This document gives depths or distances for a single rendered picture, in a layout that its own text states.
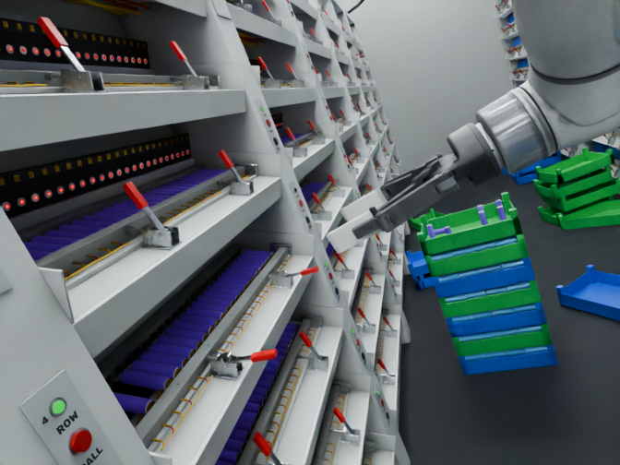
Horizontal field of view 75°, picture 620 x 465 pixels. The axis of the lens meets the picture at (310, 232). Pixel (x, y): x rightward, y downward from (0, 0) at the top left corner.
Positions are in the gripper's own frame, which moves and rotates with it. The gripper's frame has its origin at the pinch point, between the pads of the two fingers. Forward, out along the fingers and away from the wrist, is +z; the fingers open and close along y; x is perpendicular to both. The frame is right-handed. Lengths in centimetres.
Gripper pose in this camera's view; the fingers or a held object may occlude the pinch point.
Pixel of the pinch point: (351, 223)
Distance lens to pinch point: 57.9
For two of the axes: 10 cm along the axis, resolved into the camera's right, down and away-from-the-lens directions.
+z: -8.1, 4.6, 3.7
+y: 2.3, -3.3, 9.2
